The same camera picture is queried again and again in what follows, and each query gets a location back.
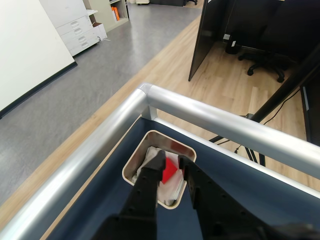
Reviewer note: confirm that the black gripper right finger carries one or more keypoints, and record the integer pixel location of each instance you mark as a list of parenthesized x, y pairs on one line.
[(217, 210)]

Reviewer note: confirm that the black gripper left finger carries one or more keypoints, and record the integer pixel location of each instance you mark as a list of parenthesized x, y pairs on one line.
[(142, 200)]

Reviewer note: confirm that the beige rounded box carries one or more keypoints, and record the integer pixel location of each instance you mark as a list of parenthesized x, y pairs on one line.
[(135, 160)]

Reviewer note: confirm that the black desk partition panel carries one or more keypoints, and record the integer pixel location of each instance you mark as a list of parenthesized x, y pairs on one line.
[(205, 37)]

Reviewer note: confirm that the black office chair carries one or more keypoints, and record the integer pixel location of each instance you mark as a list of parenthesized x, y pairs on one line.
[(265, 63)]

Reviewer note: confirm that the orange binder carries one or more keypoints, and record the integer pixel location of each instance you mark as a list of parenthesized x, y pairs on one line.
[(115, 13)]

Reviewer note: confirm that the white crumpled cloth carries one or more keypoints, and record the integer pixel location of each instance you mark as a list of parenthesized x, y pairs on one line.
[(170, 192)]

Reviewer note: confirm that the black desk pedestal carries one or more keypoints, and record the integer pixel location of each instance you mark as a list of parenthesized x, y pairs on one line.
[(313, 117)]

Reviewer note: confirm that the white drawer cabinet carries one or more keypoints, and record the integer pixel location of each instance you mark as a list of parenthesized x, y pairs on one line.
[(75, 27)]

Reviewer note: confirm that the beige open shelf unit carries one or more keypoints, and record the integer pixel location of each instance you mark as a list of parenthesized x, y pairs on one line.
[(123, 15)]

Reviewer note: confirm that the black tripod stand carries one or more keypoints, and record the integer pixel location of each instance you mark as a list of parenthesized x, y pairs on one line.
[(291, 82)]

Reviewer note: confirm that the red cube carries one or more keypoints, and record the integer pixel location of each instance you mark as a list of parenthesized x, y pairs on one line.
[(168, 171)]

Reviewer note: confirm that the silver table rail frame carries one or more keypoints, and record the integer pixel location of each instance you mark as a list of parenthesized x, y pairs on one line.
[(200, 110)]

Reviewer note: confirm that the black waste bin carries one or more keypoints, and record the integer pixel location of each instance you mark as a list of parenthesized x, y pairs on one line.
[(232, 47)]

